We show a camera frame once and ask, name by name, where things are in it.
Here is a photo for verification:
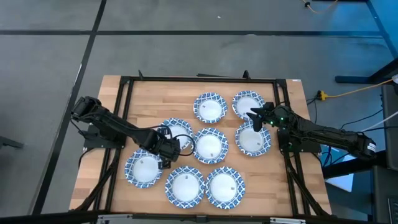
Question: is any white sheet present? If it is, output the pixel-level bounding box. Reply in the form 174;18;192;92
323;154;356;193

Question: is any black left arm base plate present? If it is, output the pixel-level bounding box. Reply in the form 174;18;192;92
83;123;128;149

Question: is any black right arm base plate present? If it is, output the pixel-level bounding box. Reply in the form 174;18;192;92
278;127;323;154

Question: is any black floor cable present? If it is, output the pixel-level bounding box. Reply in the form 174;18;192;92
340;108;384;131

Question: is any black aluminium table frame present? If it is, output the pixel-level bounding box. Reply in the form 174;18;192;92
70;70;332;218

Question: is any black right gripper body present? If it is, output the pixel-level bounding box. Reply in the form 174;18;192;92
263;101;295;128

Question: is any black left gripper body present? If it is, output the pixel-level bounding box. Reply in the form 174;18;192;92
155;136;182;163

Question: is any white cable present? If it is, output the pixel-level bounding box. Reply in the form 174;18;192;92
359;111;398;133

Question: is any grey stand foot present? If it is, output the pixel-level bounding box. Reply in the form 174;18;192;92
0;136;24;149

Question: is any dark desk leg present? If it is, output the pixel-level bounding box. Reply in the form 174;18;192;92
335;58;398;85

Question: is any yellow extension cord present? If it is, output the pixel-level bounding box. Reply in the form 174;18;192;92
317;78;398;101

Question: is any blue patterned paper bowl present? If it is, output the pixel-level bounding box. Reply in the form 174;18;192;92
234;120;272;157
193;92;228;124
124;148;164;189
205;166;246;210
164;166;206;209
231;90;266;121
192;127;229;165
157;118;195;150

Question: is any silver bracket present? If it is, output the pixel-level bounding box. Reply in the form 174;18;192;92
269;217;307;224
97;213;134;224

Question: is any black cabinet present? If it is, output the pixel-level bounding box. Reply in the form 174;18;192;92
381;83;398;172

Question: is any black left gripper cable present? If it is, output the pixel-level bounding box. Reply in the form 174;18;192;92
155;124;196;157

